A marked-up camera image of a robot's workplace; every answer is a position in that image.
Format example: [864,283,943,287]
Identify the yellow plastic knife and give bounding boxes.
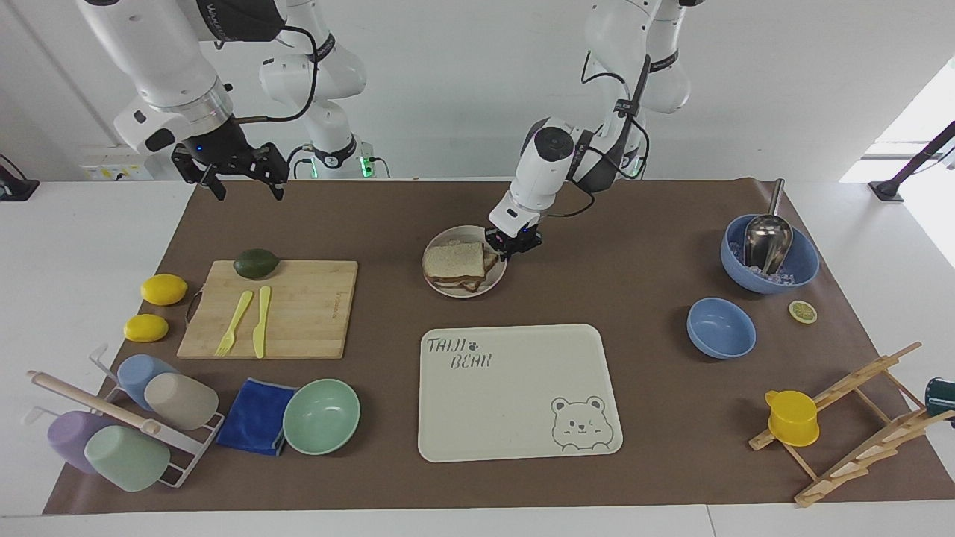
[251,285,273,360]

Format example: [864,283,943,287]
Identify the green avocado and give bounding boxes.
[233,248,281,281]

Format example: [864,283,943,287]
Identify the yellow plastic fork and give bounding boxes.
[214,289,255,358]

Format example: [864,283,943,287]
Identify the blue cloth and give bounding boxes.
[215,377,300,457]

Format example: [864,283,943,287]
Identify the beige cup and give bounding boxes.
[143,371,220,432]

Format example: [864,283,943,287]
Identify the wooden cutting board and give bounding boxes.
[177,259,360,361]

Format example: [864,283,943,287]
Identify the black stand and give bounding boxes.
[868,119,955,203]
[0,154,40,203]

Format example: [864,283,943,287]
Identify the green bowl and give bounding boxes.
[281,378,362,457]

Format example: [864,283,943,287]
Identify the yellow cup with handle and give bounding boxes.
[764,389,821,448]

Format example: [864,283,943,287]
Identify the sandwich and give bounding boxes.
[425,245,500,293]

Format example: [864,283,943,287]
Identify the bread slice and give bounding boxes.
[422,240,490,282]

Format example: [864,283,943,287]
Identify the metal scoop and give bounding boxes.
[742,178,794,276]

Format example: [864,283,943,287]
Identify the white wire cup rack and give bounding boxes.
[22,344,226,490]

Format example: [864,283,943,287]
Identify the yellow lemon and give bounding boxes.
[140,273,189,307]
[123,313,170,344]

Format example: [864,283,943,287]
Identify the wooden dish rack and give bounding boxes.
[748,341,955,509]

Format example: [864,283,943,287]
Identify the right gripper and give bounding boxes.
[172,118,291,201]

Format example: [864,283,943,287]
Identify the round beige plate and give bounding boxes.
[422,224,509,299]

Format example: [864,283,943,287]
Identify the large blue bowl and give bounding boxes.
[719,213,821,295]

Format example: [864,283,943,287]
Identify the ice cubes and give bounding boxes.
[727,240,798,289]

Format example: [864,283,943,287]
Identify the purple cup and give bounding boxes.
[46,410,114,476]

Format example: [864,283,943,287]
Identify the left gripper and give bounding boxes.
[484,224,545,260]

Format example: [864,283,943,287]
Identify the white power strip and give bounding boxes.
[79,161,151,182]

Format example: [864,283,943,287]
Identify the dark green cup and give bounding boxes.
[924,377,955,429]

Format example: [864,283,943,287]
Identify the small blue bowl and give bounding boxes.
[686,297,758,361]

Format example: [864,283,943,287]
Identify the cream tray with bear print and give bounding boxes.
[416,323,624,464]

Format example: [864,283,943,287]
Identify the black cable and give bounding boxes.
[543,49,652,219]
[230,25,320,124]

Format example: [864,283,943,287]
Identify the blue cup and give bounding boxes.
[116,354,181,412]

